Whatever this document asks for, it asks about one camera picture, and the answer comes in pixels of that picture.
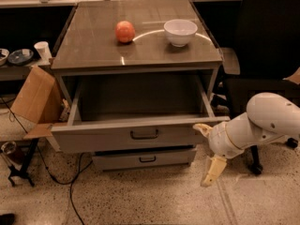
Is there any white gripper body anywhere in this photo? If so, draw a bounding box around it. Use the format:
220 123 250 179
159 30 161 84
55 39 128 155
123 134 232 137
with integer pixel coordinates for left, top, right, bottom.
208 122 245 159

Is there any dark blue plate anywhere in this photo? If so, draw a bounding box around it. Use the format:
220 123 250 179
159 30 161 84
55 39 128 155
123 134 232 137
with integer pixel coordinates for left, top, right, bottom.
7 49 34 67

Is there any grey top drawer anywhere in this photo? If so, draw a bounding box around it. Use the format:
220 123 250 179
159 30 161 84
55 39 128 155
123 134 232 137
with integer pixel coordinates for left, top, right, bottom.
52 72 229 153

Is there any white bowl at left edge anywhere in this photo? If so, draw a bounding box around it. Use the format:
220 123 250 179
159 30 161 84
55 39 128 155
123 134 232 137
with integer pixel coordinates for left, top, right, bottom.
0 49 9 67

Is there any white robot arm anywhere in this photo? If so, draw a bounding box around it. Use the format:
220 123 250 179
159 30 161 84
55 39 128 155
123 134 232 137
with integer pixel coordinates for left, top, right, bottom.
193 93 300 187

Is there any grey cabinet with glossy top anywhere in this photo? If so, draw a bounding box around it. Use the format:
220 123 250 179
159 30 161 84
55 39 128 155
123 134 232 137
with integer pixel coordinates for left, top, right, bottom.
52 0 222 106

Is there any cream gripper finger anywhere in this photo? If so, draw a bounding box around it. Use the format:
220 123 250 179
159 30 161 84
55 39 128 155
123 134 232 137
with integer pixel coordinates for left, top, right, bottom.
193 123 213 138
201 155 227 188

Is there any black metal stand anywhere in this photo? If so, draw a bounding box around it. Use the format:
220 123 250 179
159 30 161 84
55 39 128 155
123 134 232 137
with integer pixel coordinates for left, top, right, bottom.
0 139 38 187

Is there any brown cardboard box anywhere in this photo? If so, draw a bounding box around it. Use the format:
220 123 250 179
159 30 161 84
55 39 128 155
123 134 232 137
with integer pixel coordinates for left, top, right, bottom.
11 67 64 140

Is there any black office chair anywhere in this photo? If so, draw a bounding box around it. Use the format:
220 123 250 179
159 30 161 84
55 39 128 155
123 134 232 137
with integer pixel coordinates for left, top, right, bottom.
222 0 300 174

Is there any black drawer handle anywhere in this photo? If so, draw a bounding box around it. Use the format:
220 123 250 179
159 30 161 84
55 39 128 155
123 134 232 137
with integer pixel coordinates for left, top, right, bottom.
129 129 159 140

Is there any black floor cable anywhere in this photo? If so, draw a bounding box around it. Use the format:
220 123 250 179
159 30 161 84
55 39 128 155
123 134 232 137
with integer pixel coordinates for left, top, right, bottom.
0 96 94 225

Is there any white paper cup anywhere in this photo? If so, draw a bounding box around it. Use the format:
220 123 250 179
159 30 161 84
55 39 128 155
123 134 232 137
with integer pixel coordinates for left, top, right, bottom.
34 41 52 61

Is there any grey bottom drawer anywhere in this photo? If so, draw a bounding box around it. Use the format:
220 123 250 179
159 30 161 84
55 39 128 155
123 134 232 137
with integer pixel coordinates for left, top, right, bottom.
92 145 197 171

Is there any red apple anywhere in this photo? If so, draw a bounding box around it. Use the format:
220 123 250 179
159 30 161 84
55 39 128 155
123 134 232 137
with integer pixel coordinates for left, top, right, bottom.
115 21 135 43

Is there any grey drawer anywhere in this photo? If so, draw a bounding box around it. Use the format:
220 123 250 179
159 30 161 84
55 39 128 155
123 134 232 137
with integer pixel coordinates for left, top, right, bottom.
52 72 229 153
92 145 197 171

